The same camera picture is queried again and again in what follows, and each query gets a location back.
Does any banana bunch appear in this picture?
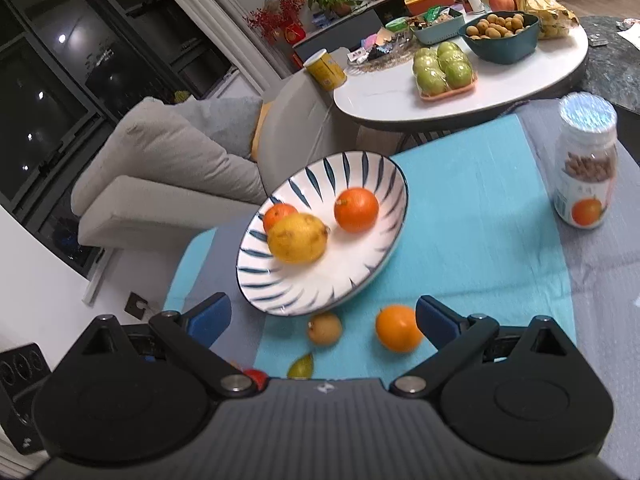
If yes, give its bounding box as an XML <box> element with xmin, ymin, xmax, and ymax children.
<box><xmin>516</xmin><ymin>0</ymin><xmax>580</xmax><ymax>39</ymax></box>

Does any blue grey striped tablecloth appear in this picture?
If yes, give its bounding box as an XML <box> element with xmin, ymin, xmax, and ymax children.
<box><xmin>160</xmin><ymin>101</ymin><xmax>639</xmax><ymax>479</ymax></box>

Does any red flower arrangement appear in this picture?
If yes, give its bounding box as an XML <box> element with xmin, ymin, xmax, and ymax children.
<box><xmin>244</xmin><ymin>0</ymin><xmax>306</xmax><ymax>46</ymax></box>

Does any beige sofa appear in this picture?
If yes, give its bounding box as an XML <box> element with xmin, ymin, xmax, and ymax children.
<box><xmin>69</xmin><ymin>66</ymin><xmax>352</xmax><ymax>256</ymax></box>

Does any white blue striped bowl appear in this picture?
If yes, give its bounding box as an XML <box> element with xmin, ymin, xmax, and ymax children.
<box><xmin>235</xmin><ymin>151</ymin><xmax>409</xmax><ymax>316</ymax></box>

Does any glass jar orange label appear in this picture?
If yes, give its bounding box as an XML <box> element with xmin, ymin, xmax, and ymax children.
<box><xmin>553</xmin><ymin>92</ymin><xmax>617</xmax><ymax>230</ymax></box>

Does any red apple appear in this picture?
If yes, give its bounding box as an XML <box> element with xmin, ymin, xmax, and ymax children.
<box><xmin>488</xmin><ymin>0</ymin><xmax>516</xmax><ymax>12</ymax></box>

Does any white oval coffee table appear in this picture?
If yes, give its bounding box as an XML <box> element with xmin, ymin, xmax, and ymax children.
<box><xmin>333</xmin><ymin>15</ymin><xmax>588</xmax><ymax>133</ymax></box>

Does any light blue snack basket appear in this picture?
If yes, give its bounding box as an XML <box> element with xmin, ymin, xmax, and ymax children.
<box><xmin>409</xmin><ymin>6</ymin><xmax>465</xmax><ymax>47</ymax></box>

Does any yellow tin can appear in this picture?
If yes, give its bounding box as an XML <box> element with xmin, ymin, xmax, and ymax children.
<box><xmin>304</xmin><ymin>49</ymin><xmax>347</xmax><ymax>92</ymax></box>

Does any small green fruit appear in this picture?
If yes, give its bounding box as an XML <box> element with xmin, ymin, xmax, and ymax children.
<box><xmin>286</xmin><ymin>353</ymin><xmax>314</xmax><ymax>379</ymax></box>

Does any tray of green apples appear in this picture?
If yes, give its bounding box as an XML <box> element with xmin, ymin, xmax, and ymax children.
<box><xmin>412</xmin><ymin>41</ymin><xmax>477</xmax><ymax>102</ymax></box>

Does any red tomato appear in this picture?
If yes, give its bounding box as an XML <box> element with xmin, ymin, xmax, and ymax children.
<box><xmin>243</xmin><ymin>368</ymin><xmax>269</xmax><ymax>391</ymax></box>

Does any small orange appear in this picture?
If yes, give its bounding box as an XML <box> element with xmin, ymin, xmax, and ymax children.
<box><xmin>375</xmin><ymin>304</ymin><xmax>423</xmax><ymax>353</ymax></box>

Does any orange box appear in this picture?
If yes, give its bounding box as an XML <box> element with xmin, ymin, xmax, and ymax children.
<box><xmin>405</xmin><ymin>0</ymin><xmax>456</xmax><ymax>16</ymax></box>

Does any large front orange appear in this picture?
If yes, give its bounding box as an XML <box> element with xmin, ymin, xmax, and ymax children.
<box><xmin>334</xmin><ymin>188</ymin><xmax>380</xmax><ymax>233</ymax></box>

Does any brown kiwi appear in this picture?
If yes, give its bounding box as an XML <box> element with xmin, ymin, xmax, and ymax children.
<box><xmin>307</xmin><ymin>312</ymin><xmax>343</xmax><ymax>347</ymax></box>

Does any dark teal longan bowl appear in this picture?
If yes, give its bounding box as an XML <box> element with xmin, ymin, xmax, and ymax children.
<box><xmin>459</xmin><ymin>11</ymin><xmax>539</xmax><ymax>65</ymax></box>

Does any grey cushion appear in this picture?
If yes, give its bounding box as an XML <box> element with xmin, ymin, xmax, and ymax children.
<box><xmin>172</xmin><ymin>96</ymin><xmax>262</xmax><ymax>159</ymax></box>

